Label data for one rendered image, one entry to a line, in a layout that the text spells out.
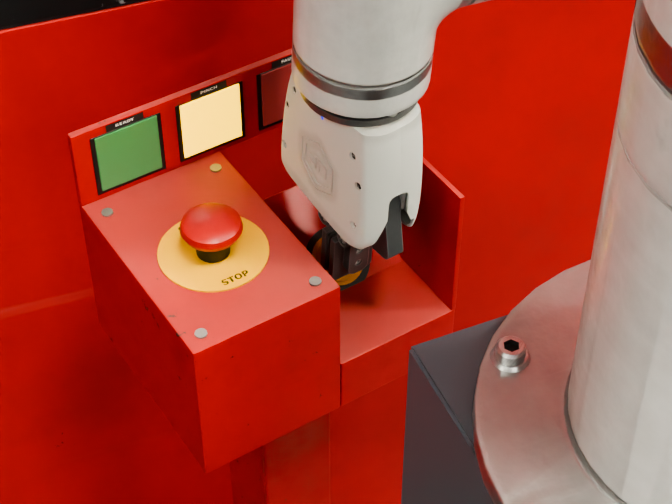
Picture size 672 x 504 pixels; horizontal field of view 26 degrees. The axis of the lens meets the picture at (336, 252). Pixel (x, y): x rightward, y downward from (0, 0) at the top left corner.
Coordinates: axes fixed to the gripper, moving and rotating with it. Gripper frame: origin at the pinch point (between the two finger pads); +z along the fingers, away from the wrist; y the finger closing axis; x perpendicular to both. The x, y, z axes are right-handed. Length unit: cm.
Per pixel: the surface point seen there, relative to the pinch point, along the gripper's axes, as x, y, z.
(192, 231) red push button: -11.3, -1.0, -6.9
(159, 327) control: -15.1, 1.4, -2.3
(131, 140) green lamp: -11.1, -9.6, -7.4
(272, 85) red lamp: -0.3, -9.6, -7.4
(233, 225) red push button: -8.8, -0.1, -6.9
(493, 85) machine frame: 24.3, -14.2, 7.4
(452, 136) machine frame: 20.9, -14.6, 12.0
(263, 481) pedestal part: -8.1, 2.8, 19.5
